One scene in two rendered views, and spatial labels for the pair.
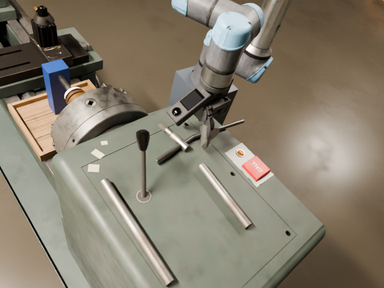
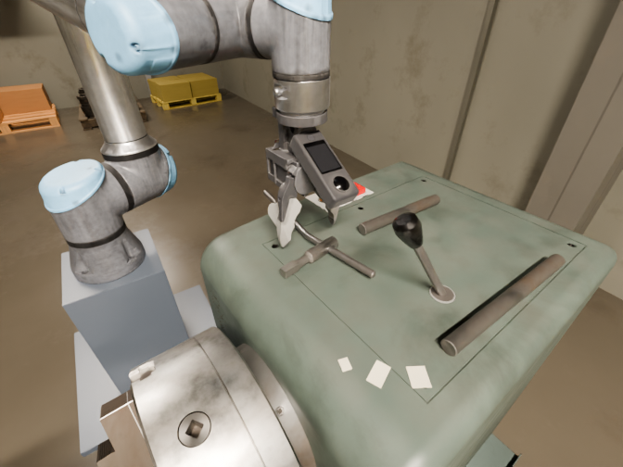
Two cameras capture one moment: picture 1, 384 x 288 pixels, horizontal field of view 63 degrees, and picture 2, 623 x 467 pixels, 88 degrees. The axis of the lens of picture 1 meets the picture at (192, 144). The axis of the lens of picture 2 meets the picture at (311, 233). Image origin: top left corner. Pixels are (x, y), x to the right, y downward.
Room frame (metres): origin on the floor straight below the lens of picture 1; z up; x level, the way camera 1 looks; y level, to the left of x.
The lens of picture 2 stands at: (0.45, 0.44, 1.60)
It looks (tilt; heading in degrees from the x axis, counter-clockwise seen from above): 36 degrees down; 288
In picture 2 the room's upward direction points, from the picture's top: straight up
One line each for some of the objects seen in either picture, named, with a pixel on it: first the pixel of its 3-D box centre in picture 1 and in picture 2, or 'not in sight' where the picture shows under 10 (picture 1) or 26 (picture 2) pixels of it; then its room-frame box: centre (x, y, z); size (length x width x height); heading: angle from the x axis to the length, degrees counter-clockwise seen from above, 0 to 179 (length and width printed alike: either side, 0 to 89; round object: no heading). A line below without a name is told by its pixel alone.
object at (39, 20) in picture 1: (43, 17); not in sight; (1.06, 0.76, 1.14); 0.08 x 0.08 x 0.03
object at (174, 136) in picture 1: (173, 135); (310, 256); (0.58, 0.06, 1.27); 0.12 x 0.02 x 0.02; 62
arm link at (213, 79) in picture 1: (216, 71); (299, 94); (0.61, 0.00, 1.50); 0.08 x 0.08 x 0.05
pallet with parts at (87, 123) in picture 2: not in sight; (108, 100); (5.39, -3.90, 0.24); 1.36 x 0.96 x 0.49; 140
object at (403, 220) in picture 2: (143, 139); (407, 231); (0.44, 0.11, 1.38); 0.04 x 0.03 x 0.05; 55
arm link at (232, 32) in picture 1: (228, 42); (298, 25); (0.61, 0.00, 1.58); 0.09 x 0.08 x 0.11; 167
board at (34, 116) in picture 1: (67, 116); not in sight; (0.81, 0.54, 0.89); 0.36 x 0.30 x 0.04; 145
